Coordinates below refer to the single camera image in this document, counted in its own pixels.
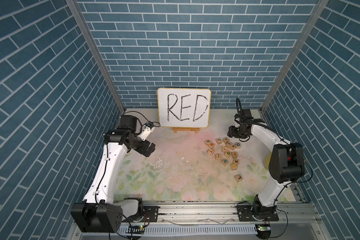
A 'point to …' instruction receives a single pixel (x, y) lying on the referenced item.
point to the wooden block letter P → (207, 142)
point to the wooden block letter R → (219, 141)
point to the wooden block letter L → (238, 178)
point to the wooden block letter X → (234, 155)
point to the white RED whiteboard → (184, 107)
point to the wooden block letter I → (218, 157)
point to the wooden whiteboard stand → (176, 129)
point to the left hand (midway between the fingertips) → (149, 143)
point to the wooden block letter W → (236, 161)
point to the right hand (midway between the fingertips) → (232, 134)
